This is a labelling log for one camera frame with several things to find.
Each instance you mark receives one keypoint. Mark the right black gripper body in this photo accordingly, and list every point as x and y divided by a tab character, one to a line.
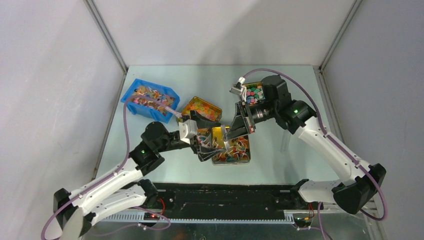
261	111

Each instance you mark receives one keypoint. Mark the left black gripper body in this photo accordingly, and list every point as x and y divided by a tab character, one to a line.
180	144

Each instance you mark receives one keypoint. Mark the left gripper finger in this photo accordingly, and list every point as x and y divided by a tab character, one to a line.
203	122
206	153

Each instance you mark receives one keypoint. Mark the gold tin with lollipops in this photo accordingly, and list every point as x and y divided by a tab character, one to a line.
236	151

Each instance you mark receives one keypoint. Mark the clear plastic jar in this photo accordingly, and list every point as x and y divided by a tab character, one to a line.
204	143

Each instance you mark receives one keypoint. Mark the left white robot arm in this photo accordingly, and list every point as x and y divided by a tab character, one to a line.
125	185

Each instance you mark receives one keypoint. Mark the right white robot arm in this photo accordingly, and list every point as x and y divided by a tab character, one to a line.
358	180

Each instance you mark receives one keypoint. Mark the gold tin pastel candies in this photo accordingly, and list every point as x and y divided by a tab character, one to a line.
257	93

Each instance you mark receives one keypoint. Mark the gold tin orange gummies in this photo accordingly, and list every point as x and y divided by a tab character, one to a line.
204	108

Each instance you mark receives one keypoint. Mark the white jar lid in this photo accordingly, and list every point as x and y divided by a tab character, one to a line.
225	138

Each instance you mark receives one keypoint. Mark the blue plastic candy bin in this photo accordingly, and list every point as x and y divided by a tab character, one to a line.
151	100

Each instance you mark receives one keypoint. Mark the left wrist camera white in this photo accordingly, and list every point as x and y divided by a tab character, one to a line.
187	130

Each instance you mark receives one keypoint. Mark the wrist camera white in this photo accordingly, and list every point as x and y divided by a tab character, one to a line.
187	130
239	89

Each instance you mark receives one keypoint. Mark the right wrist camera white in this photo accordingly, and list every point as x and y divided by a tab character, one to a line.
239	89

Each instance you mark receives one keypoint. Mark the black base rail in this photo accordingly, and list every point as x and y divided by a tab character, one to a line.
225	202

